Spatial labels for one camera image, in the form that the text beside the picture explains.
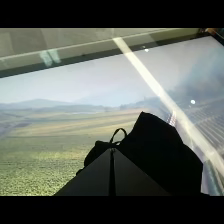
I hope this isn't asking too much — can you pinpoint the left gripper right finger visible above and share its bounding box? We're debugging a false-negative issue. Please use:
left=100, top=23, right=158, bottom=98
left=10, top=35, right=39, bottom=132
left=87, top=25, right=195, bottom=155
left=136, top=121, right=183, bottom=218
left=113, top=148, right=171, bottom=197

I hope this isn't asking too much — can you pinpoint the black garment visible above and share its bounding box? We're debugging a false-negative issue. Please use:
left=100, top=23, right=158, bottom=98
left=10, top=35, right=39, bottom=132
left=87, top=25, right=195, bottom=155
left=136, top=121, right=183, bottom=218
left=75, top=111, right=204, bottom=197

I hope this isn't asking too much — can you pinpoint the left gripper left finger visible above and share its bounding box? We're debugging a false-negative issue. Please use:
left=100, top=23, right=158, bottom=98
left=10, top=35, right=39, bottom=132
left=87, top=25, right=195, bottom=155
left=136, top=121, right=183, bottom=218
left=54, top=148, right=113, bottom=197

